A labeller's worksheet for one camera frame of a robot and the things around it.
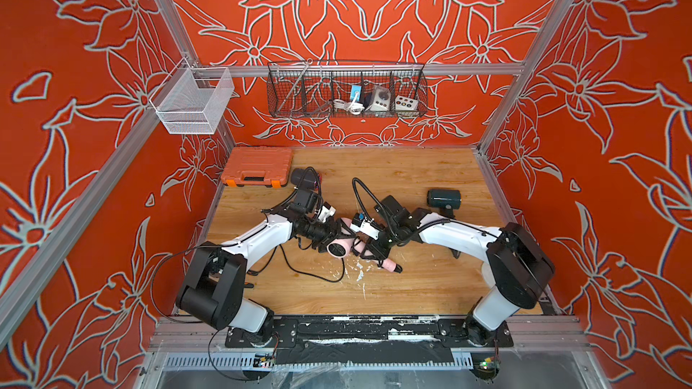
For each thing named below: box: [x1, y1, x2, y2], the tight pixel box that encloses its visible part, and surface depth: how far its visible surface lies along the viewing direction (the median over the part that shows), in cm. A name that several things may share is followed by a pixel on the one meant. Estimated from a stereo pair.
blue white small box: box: [350, 84, 363, 102], surface depth 85 cm
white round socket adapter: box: [369, 85, 392, 112], surface depth 93 cm
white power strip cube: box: [394, 94, 419, 116], surface depth 95 cm
